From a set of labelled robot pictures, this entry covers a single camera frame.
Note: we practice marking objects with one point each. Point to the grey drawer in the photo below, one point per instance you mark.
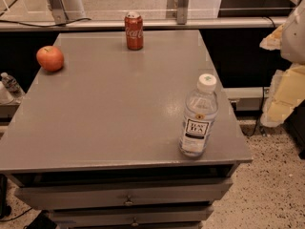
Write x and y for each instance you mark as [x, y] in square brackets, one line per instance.
[124, 194]
[132, 216]

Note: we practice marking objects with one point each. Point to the clear plastic water bottle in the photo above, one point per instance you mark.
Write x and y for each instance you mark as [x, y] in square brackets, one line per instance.
[200, 112]

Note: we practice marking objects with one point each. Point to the grey wall power strip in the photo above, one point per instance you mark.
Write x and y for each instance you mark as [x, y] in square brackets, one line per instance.
[247, 99]

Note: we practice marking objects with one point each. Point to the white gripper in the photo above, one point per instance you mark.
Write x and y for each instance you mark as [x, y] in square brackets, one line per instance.
[294, 38]

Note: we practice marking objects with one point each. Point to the grey metal bracket post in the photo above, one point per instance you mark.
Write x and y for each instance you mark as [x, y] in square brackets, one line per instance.
[178, 10]

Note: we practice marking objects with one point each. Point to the small background water bottle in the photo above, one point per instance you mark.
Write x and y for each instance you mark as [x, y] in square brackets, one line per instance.
[12, 85]

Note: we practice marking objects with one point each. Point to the lower grey drawer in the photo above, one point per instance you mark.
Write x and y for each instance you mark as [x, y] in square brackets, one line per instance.
[132, 216]

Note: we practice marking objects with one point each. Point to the red Coca-Cola can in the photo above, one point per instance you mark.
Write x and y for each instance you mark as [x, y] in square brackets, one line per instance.
[134, 30]

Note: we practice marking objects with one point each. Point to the white object left edge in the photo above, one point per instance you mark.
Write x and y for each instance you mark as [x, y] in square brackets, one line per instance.
[5, 96]

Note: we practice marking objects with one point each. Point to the upper grey drawer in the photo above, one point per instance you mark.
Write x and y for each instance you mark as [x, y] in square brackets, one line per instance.
[124, 194]

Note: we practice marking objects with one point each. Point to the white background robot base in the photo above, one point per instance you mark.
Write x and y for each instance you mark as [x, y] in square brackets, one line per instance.
[64, 11]

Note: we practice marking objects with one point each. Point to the grey drawer cabinet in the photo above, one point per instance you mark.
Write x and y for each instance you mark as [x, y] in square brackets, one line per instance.
[113, 115]

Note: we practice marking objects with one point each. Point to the red apple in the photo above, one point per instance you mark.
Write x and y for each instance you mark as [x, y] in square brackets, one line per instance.
[50, 58]

